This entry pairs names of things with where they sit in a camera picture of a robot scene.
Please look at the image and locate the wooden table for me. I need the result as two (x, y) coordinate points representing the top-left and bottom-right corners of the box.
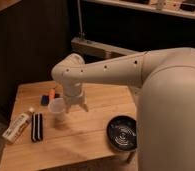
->
(0, 81), (136, 171)

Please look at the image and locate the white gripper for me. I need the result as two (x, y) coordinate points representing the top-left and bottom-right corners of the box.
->
(64, 92), (89, 113)

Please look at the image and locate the translucent plastic cup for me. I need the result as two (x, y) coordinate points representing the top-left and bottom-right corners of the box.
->
(48, 98), (65, 121)

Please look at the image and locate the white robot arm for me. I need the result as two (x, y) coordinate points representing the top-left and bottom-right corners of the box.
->
(51, 47), (195, 171)

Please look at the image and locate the black striped eraser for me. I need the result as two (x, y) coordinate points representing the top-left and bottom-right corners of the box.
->
(31, 113), (43, 142)

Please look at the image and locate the grey metal rail case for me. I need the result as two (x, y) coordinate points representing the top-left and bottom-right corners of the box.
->
(71, 37), (135, 59)

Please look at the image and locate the orange marker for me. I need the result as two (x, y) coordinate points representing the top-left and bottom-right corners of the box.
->
(49, 89), (55, 101)

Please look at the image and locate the metal vertical rod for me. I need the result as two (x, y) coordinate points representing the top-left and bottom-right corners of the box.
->
(77, 0), (85, 40)

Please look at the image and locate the black round bowl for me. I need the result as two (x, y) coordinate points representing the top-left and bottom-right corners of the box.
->
(106, 115), (137, 152)

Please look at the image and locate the wooden shelf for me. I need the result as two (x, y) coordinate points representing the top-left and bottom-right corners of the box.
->
(85, 0), (195, 20)

